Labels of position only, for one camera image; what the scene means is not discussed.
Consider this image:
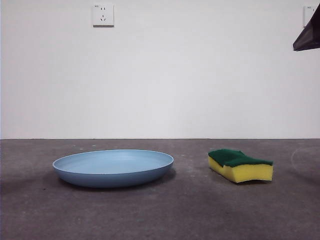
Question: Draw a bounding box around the yellow sponge with green pad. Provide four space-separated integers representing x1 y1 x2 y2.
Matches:
207 149 274 185

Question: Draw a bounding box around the light blue round plate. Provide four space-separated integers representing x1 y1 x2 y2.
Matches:
52 149 175 189

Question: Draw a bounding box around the white wall socket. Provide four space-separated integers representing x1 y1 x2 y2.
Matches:
92 3 115 28
303 6 316 28

